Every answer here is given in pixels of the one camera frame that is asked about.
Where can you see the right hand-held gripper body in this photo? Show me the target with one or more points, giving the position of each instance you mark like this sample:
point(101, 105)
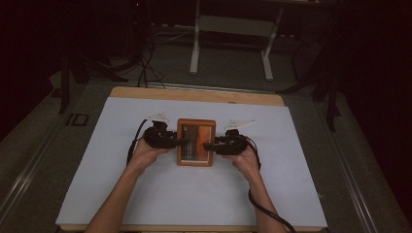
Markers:
point(231, 145)

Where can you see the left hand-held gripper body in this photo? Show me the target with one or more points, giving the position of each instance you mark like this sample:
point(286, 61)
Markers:
point(158, 137)

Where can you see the wooden picture frame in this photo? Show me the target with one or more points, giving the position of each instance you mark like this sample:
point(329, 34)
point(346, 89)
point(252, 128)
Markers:
point(196, 162)

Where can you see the person's left hand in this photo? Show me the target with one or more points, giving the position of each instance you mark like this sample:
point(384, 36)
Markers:
point(145, 157)

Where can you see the person's right hand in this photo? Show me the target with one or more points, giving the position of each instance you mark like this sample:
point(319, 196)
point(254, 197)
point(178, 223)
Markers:
point(247, 165)

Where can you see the wooden table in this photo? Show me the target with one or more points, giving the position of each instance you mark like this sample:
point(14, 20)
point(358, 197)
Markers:
point(194, 95)

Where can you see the white paper sheet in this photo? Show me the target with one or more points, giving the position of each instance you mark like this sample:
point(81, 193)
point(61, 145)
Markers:
point(194, 200)

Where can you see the dark metal stand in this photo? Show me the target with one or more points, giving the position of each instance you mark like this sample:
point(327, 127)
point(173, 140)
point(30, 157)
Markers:
point(64, 90)
point(332, 106)

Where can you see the black floor bracket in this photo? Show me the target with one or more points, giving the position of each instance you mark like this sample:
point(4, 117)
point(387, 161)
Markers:
point(77, 119)

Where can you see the white metal table frame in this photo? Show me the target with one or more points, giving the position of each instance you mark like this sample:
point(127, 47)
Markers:
point(194, 58)

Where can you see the metal floor rail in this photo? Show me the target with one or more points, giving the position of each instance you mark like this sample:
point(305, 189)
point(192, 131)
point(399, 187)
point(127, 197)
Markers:
point(350, 174)
point(29, 174)

